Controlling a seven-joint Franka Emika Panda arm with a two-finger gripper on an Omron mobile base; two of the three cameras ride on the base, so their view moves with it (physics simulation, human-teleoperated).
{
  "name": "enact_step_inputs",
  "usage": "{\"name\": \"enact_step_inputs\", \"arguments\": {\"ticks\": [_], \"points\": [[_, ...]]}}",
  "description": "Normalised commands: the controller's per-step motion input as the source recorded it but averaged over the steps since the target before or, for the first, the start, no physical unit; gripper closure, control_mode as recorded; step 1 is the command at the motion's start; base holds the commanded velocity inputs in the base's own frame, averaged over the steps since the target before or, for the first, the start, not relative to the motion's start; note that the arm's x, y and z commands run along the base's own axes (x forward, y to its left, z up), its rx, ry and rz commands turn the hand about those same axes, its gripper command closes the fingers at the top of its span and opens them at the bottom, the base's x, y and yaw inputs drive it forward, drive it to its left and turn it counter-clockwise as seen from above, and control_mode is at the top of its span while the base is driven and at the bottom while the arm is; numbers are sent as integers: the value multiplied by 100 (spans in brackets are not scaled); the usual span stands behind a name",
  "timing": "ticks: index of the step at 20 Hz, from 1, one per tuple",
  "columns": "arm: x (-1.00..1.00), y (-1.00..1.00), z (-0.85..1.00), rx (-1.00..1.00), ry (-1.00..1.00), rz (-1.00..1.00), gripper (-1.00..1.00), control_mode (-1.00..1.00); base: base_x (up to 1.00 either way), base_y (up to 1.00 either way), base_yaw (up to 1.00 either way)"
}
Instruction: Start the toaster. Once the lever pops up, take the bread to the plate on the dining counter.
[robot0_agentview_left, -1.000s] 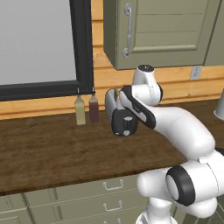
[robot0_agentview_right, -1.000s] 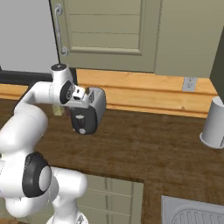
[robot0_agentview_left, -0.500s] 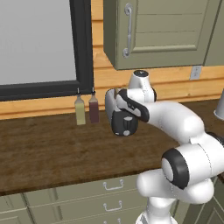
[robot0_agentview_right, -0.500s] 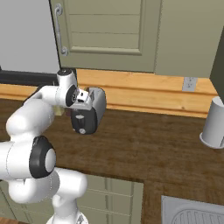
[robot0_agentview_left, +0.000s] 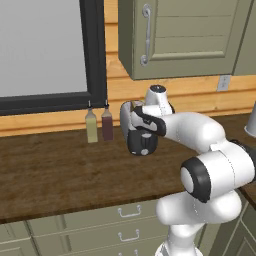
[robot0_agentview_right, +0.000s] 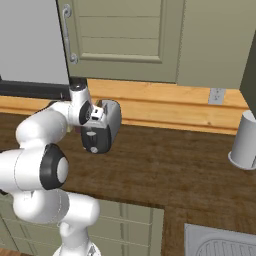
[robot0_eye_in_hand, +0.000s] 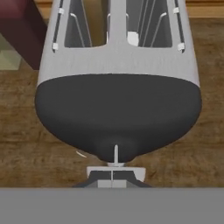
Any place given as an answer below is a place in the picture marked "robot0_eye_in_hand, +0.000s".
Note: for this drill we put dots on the silver and black toaster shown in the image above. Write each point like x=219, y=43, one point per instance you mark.
x=116, y=113

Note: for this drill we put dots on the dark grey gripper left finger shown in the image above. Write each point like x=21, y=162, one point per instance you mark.
x=100, y=176

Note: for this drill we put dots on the dark maroon cabinet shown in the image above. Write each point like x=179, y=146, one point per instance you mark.
x=20, y=26

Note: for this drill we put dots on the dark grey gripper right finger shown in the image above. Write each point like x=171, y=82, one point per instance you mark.
x=124, y=176

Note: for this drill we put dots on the white toaster lever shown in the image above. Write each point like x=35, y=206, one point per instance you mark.
x=138, y=172

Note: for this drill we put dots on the tan bread slice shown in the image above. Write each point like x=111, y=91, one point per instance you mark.
x=97, y=20

